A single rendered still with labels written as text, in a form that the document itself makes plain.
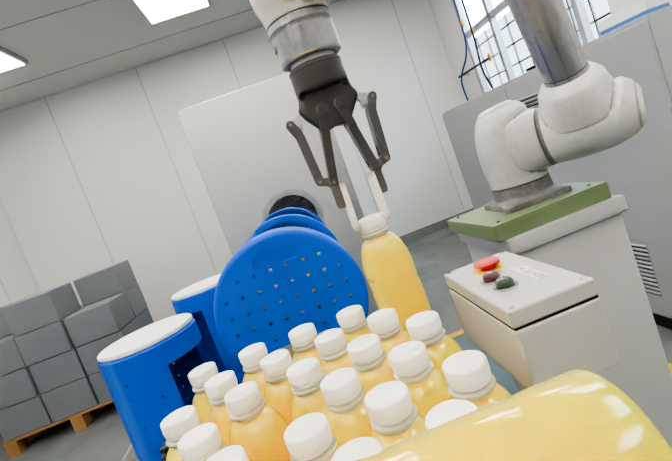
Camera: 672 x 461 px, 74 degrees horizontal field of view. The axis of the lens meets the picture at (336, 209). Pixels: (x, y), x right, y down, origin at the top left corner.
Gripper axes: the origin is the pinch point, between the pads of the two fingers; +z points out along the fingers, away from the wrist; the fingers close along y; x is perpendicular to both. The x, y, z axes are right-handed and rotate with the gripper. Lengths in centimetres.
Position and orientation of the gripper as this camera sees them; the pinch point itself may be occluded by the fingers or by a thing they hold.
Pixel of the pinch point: (364, 201)
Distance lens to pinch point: 62.5
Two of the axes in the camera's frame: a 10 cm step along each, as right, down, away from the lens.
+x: 1.0, 0.5, -9.9
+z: 3.5, 9.3, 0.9
